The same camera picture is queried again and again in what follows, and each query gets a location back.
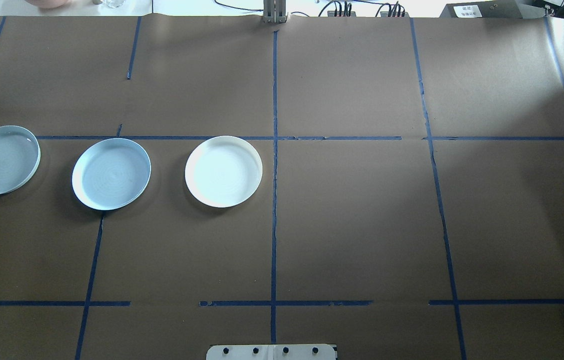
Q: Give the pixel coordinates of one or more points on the white ceramic plate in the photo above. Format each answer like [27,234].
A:
[223,171]

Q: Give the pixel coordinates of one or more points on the light blue ceramic plate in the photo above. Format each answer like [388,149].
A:
[111,175]
[0,160]

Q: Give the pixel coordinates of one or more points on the white side table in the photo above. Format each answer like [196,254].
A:
[186,6]

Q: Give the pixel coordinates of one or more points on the small clear glass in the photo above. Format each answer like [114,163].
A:
[114,3]

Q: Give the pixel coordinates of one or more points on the black box with white label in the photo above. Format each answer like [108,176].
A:
[502,10]

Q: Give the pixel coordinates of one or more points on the pink bowl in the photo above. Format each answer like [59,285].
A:
[49,3]

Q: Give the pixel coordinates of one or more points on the aluminium profile post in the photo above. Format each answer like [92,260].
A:
[274,12]

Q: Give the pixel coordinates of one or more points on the white column with base plate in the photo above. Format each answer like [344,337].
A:
[241,354]

